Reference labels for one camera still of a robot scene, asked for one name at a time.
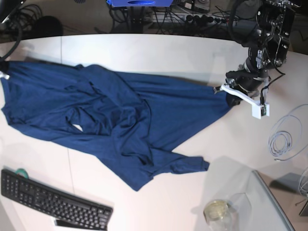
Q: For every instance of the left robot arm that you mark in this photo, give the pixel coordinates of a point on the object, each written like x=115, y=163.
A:
x=267, y=44

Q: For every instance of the green tape roll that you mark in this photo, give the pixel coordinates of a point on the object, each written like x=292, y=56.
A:
x=22, y=172

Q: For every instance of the clear glass jar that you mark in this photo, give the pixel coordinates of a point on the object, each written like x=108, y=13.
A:
x=232, y=214

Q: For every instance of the black computer keyboard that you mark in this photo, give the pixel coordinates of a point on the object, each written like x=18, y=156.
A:
x=79, y=212

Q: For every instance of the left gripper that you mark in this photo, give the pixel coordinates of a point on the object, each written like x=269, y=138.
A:
x=246, y=81

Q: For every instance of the blue box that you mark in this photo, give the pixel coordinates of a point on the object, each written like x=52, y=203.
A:
x=131, y=3

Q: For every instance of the blue long-sleeve t-shirt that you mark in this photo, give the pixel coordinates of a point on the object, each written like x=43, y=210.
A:
x=131, y=122

